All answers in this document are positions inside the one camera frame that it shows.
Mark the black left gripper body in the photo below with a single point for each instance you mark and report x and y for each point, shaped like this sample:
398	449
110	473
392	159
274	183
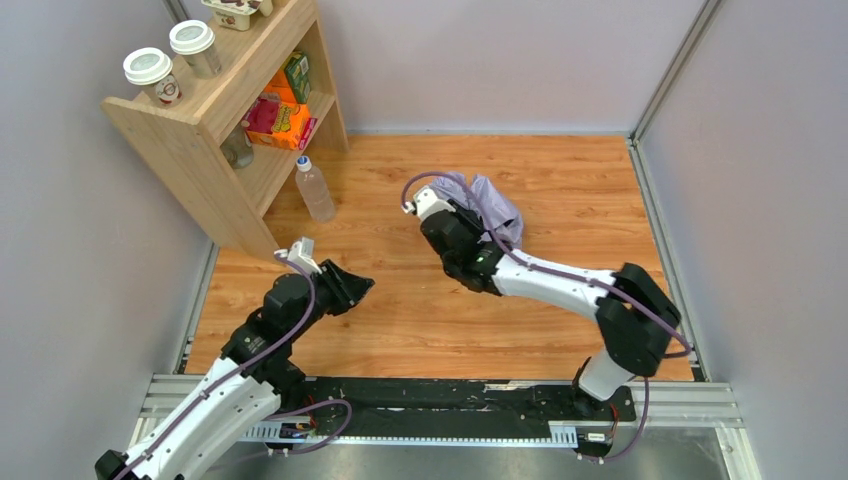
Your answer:
335	287

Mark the lavender folding umbrella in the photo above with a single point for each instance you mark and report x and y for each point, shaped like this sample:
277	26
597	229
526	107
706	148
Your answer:
503	215

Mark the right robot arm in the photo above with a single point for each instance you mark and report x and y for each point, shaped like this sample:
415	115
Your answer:
635	317

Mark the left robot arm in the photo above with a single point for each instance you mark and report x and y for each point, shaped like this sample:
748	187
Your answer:
251	380

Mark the clear plastic water bottle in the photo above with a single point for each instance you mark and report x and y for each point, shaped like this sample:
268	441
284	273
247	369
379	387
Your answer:
314	190

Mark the glass jar on shelf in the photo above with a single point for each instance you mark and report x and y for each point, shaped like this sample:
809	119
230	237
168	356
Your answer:
237	148

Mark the orange snack box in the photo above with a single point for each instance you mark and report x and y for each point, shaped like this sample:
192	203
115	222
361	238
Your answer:
282	125

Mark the wooden shelf unit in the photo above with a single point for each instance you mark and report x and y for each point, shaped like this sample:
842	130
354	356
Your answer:
181	144

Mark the green drink carton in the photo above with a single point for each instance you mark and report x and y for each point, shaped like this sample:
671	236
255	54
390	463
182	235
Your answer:
291	80

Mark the rear white-lidded paper cup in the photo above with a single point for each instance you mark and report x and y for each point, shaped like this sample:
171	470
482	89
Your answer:
194	41

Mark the white-lidded paper cup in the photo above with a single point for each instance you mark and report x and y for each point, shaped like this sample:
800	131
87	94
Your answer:
194	41
152	70

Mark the front white-lidded paper cup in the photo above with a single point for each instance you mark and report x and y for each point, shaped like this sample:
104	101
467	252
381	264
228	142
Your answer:
152	70

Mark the yogurt cup pack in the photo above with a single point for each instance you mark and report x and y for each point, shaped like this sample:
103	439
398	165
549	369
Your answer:
238	14

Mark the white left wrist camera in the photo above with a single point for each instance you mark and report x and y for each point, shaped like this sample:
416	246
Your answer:
299	256

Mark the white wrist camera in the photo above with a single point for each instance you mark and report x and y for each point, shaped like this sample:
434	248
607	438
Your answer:
425	203
299	256

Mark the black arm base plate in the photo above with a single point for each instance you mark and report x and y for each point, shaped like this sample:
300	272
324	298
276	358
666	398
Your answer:
450	408

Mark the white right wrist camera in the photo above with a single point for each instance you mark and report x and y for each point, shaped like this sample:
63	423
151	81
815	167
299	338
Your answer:
425	203

